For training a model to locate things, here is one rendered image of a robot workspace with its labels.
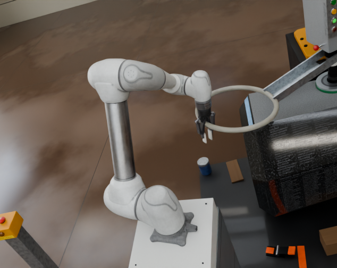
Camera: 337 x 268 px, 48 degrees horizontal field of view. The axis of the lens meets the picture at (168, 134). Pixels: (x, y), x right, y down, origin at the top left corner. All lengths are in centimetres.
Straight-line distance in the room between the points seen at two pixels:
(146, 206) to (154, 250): 26
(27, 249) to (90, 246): 108
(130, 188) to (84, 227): 175
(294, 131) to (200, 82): 71
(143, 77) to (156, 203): 55
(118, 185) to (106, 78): 50
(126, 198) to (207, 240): 42
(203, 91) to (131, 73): 61
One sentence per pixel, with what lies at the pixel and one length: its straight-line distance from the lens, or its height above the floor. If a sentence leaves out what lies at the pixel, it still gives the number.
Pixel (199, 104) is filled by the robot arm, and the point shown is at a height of 120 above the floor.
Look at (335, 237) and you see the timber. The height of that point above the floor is 14.
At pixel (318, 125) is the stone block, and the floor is 79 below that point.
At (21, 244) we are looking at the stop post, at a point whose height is 92.
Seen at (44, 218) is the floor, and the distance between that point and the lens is 383.
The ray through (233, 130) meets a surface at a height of 103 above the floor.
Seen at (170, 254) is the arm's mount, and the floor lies 90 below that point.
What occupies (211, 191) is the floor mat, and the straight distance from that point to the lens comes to 322.
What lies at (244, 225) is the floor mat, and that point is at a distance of 295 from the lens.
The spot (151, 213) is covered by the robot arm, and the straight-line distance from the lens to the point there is 171.
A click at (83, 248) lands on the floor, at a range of 335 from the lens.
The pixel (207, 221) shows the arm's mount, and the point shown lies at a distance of 189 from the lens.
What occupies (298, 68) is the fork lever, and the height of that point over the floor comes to 103.
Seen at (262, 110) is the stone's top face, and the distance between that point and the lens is 249.
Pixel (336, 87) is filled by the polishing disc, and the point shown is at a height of 88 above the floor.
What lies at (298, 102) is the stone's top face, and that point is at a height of 85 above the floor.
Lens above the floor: 236
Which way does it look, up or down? 37 degrees down
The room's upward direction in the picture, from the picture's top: 22 degrees counter-clockwise
